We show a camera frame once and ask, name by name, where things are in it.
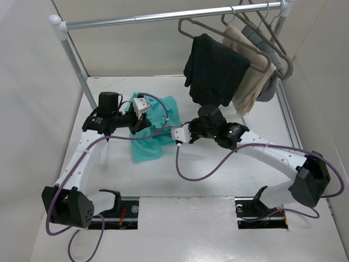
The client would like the teal t shirt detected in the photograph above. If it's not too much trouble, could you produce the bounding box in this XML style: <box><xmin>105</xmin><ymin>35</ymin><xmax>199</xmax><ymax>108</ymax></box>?
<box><xmin>130</xmin><ymin>96</ymin><xmax>182</xmax><ymax>164</ymax></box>

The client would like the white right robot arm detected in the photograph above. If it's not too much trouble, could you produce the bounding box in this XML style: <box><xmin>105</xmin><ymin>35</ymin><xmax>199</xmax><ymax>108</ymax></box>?
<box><xmin>189</xmin><ymin>105</ymin><xmax>330</xmax><ymax>215</ymax></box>

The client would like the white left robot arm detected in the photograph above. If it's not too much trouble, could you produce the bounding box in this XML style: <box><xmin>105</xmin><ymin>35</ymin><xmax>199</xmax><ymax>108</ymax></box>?
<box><xmin>41</xmin><ymin>92</ymin><xmax>152</xmax><ymax>229</ymax></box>

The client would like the taupe hanger with black garment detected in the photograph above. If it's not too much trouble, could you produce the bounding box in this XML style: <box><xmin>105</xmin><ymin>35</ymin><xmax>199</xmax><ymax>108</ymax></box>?
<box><xmin>178</xmin><ymin>18</ymin><xmax>271</xmax><ymax>73</ymax></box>

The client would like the taupe hanger with cream garment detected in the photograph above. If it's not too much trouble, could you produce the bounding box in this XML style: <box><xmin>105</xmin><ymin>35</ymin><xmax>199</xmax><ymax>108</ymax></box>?
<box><xmin>221</xmin><ymin>5</ymin><xmax>294</xmax><ymax>80</ymax></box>

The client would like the taupe hanger with grey garment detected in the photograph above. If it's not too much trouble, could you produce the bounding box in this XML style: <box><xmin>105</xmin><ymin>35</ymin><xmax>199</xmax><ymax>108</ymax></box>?
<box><xmin>238</xmin><ymin>0</ymin><xmax>288</xmax><ymax>55</ymax></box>

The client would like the black hanging garment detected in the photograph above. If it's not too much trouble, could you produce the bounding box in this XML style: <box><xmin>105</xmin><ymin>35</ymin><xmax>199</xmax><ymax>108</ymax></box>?
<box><xmin>183</xmin><ymin>33</ymin><xmax>251</xmax><ymax>107</ymax></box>

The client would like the cream ribbed garment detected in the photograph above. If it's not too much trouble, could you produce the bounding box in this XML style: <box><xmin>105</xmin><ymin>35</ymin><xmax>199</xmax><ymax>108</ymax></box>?
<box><xmin>222</xmin><ymin>38</ymin><xmax>276</xmax><ymax>116</ymax></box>

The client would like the grey hanging garment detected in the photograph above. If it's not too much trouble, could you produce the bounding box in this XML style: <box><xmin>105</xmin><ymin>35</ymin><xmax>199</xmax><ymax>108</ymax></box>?
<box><xmin>241</xmin><ymin>25</ymin><xmax>286</xmax><ymax>102</ymax></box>

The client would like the white metal clothes rack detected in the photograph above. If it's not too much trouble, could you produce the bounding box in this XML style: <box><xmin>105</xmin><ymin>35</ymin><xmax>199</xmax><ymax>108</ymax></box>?
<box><xmin>48</xmin><ymin>0</ymin><xmax>295</xmax><ymax>170</ymax></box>

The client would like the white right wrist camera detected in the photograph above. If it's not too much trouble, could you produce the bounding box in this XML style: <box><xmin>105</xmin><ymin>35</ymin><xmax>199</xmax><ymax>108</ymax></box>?
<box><xmin>171</xmin><ymin>123</ymin><xmax>191</xmax><ymax>143</ymax></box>

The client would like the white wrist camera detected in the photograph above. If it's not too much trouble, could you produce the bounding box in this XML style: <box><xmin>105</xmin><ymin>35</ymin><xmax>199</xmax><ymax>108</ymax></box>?
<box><xmin>171</xmin><ymin>123</ymin><xmax>191</xmax><ymax>143</ymax></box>
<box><xmin>133</xmin><ymin>97</ymin><xmax>152</xmax><ymax>119</ymax></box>

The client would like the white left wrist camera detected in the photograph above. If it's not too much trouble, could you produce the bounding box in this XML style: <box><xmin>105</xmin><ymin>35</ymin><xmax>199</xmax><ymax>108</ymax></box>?
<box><xmin>133</xmin><ymin>97</ymin><xmax>152</xmax><ymax>119</ymax></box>

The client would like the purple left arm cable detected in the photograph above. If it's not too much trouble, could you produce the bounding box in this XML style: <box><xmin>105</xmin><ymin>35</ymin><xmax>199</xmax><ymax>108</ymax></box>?
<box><xmin>46</xmin><ymin>92</ymin><xmax>170</xmax><ymax>262</ymax></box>

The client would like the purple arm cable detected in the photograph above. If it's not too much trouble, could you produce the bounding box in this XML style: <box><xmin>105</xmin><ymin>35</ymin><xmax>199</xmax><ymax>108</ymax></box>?
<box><xmin>46</xmin><ymin>92</ymin><xmax>170</xmax><ymax>262</ymax></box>
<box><xmin>176</xmin><ymin>143</ymin><xmax>346</xmax><ymax>219</ymax></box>

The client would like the aluminium rail right side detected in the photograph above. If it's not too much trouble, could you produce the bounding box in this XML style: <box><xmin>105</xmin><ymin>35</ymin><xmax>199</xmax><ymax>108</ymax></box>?
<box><xmin>275</xmin><ymin>79</ymin><xmax>303</xmax><ymax>148</ymax></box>

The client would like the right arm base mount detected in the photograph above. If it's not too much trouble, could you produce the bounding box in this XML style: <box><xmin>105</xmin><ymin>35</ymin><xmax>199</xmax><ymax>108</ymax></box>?
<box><xmin>234</xmin><ymin>186</ymin><xmax>288</xmax><ymax>229</ymax></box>

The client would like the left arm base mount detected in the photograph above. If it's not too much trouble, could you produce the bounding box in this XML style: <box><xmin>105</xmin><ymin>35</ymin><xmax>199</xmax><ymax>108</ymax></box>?
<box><xmin>101</xmin><ymin>198</ymin><xmax>139</xmax><ymax>230</ymax></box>

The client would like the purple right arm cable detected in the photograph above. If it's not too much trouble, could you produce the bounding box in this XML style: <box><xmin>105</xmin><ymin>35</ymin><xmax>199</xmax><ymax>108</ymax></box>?
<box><xmin>176</xmin><ymin>143</ymin><xmax>346</xmax><ymax>219</ymax></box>

